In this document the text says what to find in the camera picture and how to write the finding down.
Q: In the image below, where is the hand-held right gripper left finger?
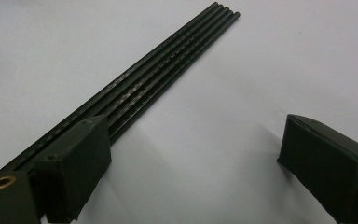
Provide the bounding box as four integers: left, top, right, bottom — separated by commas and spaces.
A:
32, 114, 113, 224

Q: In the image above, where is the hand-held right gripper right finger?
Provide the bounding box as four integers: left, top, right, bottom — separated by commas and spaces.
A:
276, 113, 358, 224

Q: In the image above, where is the black bar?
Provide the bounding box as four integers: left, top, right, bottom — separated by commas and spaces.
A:
0, 1, 241, 175

